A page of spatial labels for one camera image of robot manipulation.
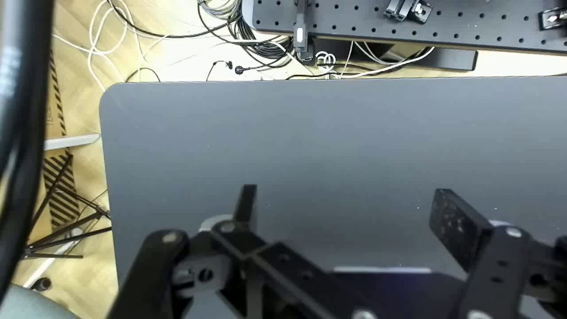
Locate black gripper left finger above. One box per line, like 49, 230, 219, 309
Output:
108, 182, 269, 319

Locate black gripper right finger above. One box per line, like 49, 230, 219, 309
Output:
428, 187, 567, 319

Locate black tripod legs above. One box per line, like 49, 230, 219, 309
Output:
23, 150, 113, 262

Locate black yellow hazard tape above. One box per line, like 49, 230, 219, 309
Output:
40, 51, 81, 233

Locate grey office chair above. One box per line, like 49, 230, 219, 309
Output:
0, 281, 79, 319

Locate white floor bar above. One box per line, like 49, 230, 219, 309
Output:
42, 132, 102, 152

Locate black power strip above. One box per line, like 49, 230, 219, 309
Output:
377, 45, 478, 72

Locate black perforated breadboard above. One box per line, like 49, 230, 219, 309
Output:
241, 0, 567, 56

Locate white cable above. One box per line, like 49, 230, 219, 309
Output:
51, 0, 156, 90
315, 40, 437, 81

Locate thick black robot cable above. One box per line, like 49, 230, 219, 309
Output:
0, 0, 56, 288

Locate black cable with round plug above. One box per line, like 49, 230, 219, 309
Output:
203, 58, 280, 83

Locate black bracket on breadboard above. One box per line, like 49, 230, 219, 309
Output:
382, 0, 432, 24

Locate black bracket with silver screws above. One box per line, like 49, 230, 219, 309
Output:
537, 5, 567, 31

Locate thin black cable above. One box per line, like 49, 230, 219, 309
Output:
108, 0, 237, 40

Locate black cable bundle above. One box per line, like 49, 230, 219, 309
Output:
196, 0, 297, 67

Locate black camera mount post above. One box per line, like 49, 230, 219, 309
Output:
290, 0, 315, 63

